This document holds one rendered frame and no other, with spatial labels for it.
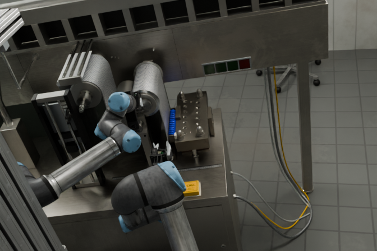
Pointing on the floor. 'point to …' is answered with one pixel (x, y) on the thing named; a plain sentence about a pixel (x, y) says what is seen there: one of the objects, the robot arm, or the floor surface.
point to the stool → (289, 73)
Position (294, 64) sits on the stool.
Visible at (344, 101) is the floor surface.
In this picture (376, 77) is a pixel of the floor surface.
